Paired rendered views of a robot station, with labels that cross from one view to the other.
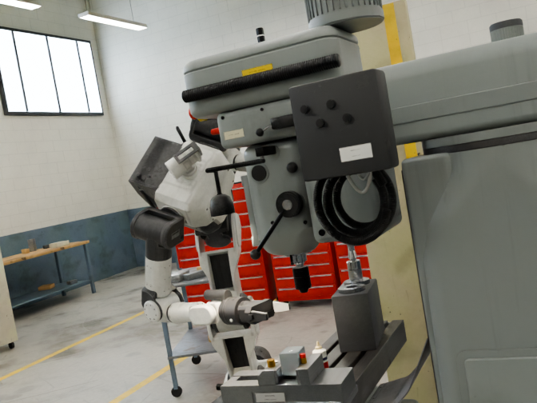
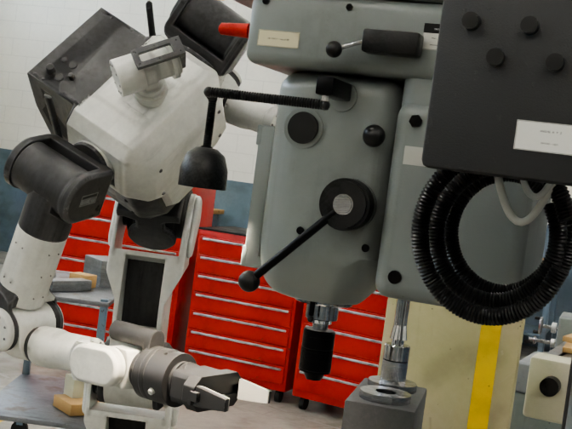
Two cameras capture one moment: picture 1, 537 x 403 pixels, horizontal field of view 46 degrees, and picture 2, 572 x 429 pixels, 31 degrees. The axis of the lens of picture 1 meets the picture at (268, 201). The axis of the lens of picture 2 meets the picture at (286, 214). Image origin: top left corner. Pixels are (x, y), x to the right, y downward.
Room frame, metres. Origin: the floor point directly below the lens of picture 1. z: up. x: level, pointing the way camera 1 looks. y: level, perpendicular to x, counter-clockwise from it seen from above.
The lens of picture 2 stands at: (0.31, 0.15, 1.50)
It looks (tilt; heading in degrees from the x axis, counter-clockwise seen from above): 3 degrees down; 355
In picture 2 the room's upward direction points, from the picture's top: 7 degrees clockwise
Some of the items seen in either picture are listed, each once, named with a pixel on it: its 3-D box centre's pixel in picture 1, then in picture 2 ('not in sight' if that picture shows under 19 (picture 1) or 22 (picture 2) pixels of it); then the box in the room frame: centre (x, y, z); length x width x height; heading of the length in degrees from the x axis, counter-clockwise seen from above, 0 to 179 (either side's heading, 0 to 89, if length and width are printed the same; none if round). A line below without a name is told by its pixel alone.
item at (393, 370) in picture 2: (355, 271); (394, 365); (2.18, -0.25, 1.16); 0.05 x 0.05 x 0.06
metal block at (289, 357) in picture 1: (293, 361); not in sight; (1.68, 0.01, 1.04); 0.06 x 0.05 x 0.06; 157
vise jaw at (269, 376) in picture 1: (276, 369); not in sight; (1.71, 0.06, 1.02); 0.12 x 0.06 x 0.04; 157
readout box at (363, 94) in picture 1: (343, 126); (532, 79); (1.39, -0.19, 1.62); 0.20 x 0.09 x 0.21; 65
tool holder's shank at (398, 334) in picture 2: (350, 245); (402, 314); (2.18, -0.25, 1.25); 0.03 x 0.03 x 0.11
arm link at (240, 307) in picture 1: (248, 312); (189, 384); (1.97, 0.12, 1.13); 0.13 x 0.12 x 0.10; 140
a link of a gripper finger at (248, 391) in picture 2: (282, 306); (255, 392); (1.96, 0.01, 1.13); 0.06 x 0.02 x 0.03; 50
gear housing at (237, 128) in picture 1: (288, 120); (385, 48); (1.80, -0.10, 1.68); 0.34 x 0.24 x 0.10; 65
